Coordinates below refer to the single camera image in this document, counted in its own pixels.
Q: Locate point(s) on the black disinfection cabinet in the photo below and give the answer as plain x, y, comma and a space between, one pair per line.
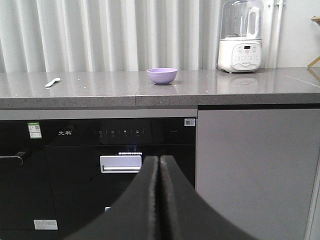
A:
73, 147

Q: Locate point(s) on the upper silver drawer handle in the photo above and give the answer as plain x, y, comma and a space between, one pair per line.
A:
110, 164

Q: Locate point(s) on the white pleated curtain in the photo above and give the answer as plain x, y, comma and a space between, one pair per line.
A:
108, 35

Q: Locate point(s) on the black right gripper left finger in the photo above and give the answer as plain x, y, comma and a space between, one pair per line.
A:
133, 215

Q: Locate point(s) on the purple plastic bowl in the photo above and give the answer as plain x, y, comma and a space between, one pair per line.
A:
162, 76

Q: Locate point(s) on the grey stone countertop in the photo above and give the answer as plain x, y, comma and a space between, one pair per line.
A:
133, 89

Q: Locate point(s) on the grey cabinet door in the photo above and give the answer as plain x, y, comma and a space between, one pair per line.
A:
257, 168

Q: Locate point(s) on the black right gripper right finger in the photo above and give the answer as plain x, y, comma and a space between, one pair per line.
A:
185, 215

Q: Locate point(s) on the white soy milk blender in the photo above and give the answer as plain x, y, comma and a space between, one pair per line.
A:
240, 44

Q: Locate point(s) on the mint green plastic spoon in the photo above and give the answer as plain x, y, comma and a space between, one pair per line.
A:
52, 82

